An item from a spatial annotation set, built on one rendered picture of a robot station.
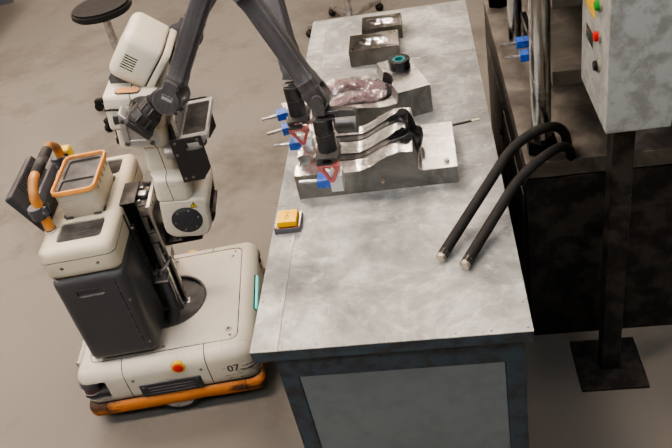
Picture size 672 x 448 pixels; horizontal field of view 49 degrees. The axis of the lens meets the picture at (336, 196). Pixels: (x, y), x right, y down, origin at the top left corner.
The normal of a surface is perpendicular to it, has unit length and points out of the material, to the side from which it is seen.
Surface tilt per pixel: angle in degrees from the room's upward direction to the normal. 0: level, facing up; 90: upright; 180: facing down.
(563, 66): 0
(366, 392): 90
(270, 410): 0
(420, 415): 90
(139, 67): 90
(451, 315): 0
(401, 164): 90
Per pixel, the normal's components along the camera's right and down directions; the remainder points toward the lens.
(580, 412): -0.18, -0.79
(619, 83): -0.06, 0.60
